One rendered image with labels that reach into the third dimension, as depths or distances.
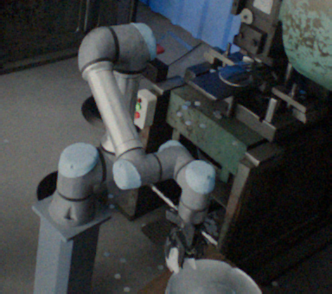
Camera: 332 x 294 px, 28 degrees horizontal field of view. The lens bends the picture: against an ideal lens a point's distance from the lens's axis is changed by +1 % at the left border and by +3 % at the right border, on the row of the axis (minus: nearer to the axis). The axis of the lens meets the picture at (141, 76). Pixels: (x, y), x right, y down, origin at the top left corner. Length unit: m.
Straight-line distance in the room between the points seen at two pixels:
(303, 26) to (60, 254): 1.04
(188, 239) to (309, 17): 0.66
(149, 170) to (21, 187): 1.33
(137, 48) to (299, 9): 0.46
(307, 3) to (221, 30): 2.35
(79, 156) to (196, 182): 0.50
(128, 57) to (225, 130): 0.60
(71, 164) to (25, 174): 1.01
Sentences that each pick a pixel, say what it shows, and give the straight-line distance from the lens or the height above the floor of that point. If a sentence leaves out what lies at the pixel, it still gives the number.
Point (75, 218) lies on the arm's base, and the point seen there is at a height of 0.48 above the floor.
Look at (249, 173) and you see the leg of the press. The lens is 2.27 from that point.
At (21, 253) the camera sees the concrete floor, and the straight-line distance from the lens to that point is 2.71.
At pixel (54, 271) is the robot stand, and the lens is 2.30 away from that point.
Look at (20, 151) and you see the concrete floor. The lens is 3.17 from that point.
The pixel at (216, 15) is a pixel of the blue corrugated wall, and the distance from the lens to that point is 4.17.
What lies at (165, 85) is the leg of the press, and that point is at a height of 0.64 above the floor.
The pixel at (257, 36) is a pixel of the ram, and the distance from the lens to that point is 2.32.
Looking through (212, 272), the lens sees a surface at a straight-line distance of 2.20.
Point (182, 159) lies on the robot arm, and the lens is 1.76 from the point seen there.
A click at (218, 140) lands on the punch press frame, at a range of 2.40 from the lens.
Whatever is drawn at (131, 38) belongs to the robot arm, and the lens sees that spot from 1.90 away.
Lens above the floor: 1.96
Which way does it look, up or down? 31 degrees down
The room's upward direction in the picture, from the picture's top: 9 degrees clockwise
